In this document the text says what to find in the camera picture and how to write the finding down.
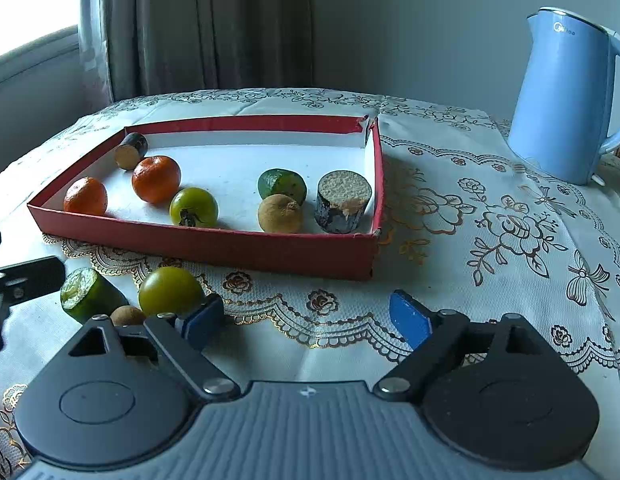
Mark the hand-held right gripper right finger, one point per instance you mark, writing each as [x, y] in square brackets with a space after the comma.
[410, 316]

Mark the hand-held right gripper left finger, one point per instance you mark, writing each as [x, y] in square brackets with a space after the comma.
[204, 321]

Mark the green tomato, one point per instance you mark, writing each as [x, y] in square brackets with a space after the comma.
[193, 207]
[171, 290]

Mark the green cucumber piece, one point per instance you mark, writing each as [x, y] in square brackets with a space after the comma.
[85, 294]
[281, 184]

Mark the brown longan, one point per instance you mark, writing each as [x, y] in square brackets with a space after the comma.
[280, 214]
[127, 316]

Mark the large sugarcane piece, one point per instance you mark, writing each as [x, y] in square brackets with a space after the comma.
[344, 202]

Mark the orange tangerine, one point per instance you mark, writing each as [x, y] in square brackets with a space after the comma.
[85, 196]
[156, 179]

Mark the red cardboard box tray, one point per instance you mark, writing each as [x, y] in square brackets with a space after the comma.
[230, 170]

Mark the white embroidered tablecloth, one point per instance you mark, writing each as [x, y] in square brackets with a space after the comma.
[310, 355]

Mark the white sheer curtain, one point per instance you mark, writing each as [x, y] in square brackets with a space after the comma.
[96, 35]

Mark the window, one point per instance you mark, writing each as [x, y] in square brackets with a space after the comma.
[30, 10]

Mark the blue electric kettle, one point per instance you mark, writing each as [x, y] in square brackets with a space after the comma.
[564, 100]

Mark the brown curtain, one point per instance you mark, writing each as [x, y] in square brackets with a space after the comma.
[210, 25]

